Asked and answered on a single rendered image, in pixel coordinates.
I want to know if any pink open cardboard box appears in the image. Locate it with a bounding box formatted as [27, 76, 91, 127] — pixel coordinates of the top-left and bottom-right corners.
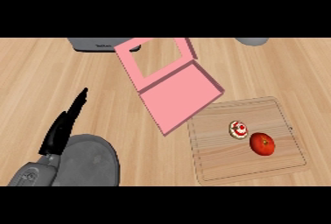
[113, 38, 226, 137]

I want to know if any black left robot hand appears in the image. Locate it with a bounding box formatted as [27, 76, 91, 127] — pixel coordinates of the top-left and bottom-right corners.
[36, 87, 88, 157]

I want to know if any red tomato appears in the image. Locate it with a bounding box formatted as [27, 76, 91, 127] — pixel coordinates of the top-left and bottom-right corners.
[248, 132, 276, 157]

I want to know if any grey rounded object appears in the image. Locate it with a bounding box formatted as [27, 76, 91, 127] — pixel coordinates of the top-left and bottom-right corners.
[233, 38, 270, 47]

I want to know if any grey appliance with label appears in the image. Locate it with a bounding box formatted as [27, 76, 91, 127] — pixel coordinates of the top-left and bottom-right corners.
[66, 38, 141, 53]

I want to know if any wooden cutting board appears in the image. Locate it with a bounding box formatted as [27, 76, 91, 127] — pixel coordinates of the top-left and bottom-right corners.
[186, 96, 311, 186]

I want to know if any white red-topped cupcake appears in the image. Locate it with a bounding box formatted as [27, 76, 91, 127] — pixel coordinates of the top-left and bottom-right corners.
[227, 120, 251, 140]

